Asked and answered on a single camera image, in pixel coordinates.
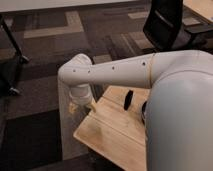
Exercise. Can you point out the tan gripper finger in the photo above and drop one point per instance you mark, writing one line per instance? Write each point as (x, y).
(93, 107)

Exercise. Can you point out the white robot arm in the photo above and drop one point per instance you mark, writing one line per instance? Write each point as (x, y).
(179, 109)

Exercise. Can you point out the black office chair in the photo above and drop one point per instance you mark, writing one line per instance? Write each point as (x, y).
(165, 30)

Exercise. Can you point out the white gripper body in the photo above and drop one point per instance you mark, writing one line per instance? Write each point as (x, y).
(81, 94)

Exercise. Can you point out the black eraser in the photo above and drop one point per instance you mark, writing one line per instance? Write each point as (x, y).
(128, 99)

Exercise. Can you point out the blue patterned bowl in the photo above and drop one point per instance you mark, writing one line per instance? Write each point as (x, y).
(143, 116)

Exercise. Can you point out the black chair base left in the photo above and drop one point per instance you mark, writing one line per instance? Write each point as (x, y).
(9, 67)

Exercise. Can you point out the wooden desk top right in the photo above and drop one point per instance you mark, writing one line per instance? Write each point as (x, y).
(204, 8)

